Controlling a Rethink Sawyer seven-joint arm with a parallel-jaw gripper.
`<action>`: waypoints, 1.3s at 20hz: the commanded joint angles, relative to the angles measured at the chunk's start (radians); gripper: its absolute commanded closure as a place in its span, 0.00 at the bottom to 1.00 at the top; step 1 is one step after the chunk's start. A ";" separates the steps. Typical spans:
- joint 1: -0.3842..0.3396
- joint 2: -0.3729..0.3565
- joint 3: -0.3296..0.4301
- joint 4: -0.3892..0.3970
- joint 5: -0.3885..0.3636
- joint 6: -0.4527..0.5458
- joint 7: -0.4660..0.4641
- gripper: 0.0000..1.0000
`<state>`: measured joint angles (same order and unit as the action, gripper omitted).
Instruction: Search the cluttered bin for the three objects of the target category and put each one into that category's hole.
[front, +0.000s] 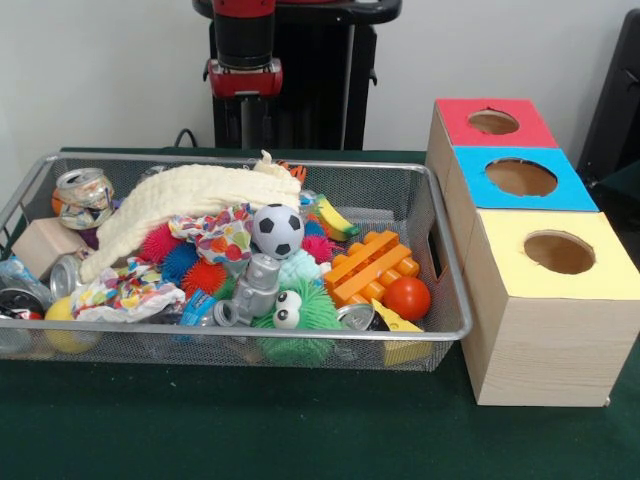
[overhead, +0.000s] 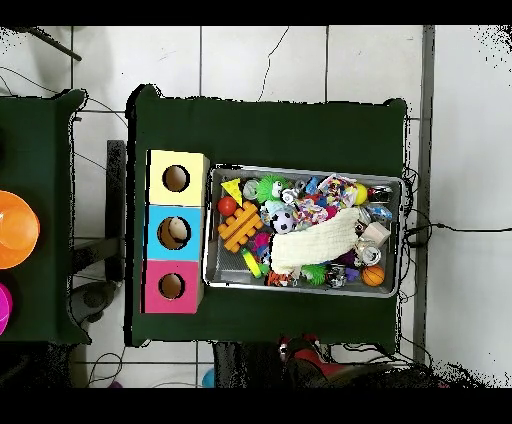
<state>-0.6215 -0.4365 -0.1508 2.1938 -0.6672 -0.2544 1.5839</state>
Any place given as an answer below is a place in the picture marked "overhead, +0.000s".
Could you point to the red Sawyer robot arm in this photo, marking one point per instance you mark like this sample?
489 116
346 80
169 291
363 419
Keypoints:
316 360

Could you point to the wooden box with three holes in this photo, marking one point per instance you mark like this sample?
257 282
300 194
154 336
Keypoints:
157 240

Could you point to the orange plastic building block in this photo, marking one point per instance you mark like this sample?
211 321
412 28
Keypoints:
239 227

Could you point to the green fuzzy toy with eyes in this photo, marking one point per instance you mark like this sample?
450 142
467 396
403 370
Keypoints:
270 188

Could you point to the black and white soccer ball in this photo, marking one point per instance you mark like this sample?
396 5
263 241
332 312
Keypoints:
283 222

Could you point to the red ball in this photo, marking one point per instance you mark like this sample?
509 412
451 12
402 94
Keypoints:
227 206

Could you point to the yellow cheese wedge toy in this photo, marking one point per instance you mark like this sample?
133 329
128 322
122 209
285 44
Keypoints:
233 190

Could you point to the cream waffle cloth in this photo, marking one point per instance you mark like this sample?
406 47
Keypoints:
316 244

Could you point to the crushed silver can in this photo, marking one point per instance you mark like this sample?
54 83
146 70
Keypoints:
370 254

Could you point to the plain wooden block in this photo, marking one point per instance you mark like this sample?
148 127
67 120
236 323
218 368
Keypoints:
376 234

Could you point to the small orange basketball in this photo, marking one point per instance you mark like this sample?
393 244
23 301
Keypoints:
373 275

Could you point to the side table with green cloth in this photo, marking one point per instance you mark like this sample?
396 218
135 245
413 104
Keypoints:
40 160

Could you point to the orange bowl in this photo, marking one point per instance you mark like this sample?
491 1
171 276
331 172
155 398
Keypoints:
16 230

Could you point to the black rod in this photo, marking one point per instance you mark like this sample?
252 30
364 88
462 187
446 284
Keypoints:
52 44

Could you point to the pink bowl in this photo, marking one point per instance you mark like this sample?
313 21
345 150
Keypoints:
4 308

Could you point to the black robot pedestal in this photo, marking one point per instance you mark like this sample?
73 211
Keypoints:
244 368

